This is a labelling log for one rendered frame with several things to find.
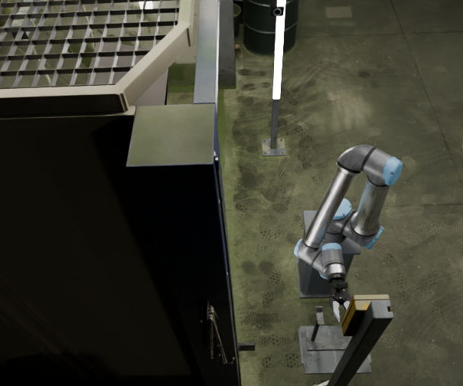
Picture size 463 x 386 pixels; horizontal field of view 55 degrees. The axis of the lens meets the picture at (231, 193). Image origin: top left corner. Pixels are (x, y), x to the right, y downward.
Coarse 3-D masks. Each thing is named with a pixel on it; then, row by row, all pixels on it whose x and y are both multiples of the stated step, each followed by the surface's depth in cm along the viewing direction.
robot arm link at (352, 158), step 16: (352, 160) 198; (336, 176) 206; (352, 176) 204; (336, 192) 207; (320, 208) 214; (336, 208) 211; (320, 224) 215; (304, 240) 222; (320, 240) 220; (304, 256) 223
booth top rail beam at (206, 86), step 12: (204, 0) 126; (216, 0) 125; (204, 12) 122; (216, 12) 122; (204, 24) 119; (216, 24) 119; (204, 36) 116; (216, 36) 115; (204, 48) 113; (216, 48) 112; (204, 60) 110; (216, 60) 110; (204, 72) 107; (216, 72) 107; (204, 84) 105; (216, 84) 106; (204, 96) 102; (216, 96) 105; (216, 108) 103
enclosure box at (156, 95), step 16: (96, 48) 211; (112, 48) 213; (128, 48) 215; (144, 48) 216; (128, 64) 208; (96, 80) 199; (112, 80) 200; (160, 80) 205; (144, 96) 198; (160, 96) 199
